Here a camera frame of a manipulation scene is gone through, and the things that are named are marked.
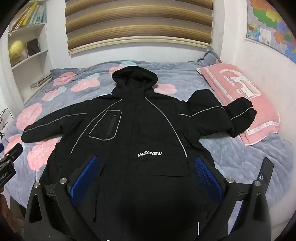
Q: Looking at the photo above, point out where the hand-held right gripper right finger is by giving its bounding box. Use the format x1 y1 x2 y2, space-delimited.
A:
194 155 277 241

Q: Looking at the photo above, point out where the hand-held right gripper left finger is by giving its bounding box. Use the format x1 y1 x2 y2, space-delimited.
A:
23 155 104 241

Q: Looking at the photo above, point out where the black hooded jacket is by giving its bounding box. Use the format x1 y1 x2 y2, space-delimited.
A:
21 65 258 241

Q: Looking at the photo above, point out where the white printed carton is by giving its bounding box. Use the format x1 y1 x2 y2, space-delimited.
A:
0 108 15 139

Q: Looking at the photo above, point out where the grey pink floral blanket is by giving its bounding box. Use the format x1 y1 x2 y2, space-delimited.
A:
4 61 293 209

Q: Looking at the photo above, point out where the pink pillow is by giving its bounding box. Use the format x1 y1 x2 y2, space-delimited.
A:
196 64 281 146

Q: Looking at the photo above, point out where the white bookshelf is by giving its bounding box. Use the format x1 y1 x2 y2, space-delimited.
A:
0 0 56 106

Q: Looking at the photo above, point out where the yellow globe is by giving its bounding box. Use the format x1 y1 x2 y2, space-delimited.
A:
9 40 25 61

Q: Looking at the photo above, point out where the grey pillow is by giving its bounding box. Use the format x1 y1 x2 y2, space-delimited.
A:
197 49 222 66

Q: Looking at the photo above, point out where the row of books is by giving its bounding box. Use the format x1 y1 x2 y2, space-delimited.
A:
10 1 47 32

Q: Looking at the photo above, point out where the striped window blind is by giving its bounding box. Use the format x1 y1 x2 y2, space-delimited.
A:
65 0 214 55

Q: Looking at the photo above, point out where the dark picture frame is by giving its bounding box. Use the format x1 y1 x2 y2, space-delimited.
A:
25 37 41 57

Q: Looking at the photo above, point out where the colourful wall map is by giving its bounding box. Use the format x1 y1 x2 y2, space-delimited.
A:
245 0 296 64

